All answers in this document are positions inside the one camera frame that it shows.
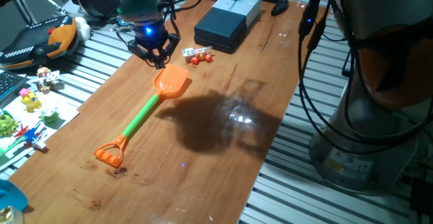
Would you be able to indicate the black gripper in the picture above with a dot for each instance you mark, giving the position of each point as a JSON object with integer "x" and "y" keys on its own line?
{"x": 150, "y": 36}

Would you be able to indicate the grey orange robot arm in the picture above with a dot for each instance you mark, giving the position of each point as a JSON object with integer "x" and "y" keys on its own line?
{"x": 372, "y": 7}

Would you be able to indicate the white dice with blue dots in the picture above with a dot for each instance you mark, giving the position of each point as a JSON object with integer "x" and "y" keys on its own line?
{"x": 188, "y": 53}

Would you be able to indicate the orange yellow crab toy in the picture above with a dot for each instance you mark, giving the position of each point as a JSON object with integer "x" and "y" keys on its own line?
{"x": 200, "y": 56}

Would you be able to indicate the small round blue badge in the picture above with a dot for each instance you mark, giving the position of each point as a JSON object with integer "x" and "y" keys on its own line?
{"x": 123, "y": 21}

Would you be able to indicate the clear plastic strip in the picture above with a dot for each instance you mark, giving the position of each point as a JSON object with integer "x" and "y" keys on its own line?
{"x": 204, "y": 48}

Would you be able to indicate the black box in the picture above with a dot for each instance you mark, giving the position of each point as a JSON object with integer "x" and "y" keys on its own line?
{"x": 220, "y": 26}

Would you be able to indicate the white round toy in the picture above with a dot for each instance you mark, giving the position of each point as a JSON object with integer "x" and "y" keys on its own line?
{"x": 83, "y": 27}

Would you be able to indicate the white gift box with ribbon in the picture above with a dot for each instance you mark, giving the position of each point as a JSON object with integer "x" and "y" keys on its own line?
{"x": 242, "y": 2}

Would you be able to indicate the white paper sheet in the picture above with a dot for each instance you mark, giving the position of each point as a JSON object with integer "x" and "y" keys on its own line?
{"x": 64, "y": 110}

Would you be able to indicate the brown white figure toy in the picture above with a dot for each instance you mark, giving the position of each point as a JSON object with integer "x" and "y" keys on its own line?
{"x": 44, "y": 83}

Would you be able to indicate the small green white toy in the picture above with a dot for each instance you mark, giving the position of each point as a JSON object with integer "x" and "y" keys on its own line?
{"x": 50, "y": 115}

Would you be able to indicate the black orange teach pendant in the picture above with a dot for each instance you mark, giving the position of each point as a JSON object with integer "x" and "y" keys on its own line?
{"x": 30, "y": 44}

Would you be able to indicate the yellow chick toy pink flower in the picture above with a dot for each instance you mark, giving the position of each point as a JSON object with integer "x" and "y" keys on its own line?
{"x": 31, "y": 101}

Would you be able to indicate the black keyboard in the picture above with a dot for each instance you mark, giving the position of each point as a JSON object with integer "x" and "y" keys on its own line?
{"x": 10, "y": 83}

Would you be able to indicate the red blue plane toy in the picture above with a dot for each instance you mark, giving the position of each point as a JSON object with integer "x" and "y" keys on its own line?
{"x": 32, "y": 136}

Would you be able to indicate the green frog toy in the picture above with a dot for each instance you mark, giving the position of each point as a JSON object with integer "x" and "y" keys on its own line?
{"x": 7, "y": 124}

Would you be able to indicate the green plastic toy piece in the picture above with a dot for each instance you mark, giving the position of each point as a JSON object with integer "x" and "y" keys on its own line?
{"x": 10, "y": 147}

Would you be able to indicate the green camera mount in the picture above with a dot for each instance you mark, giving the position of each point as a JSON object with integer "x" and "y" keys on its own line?
{"x": 138, "y": 9}

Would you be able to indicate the aluminium frame post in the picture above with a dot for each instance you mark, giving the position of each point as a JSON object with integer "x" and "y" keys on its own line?
{"x": 20, "y": 0}

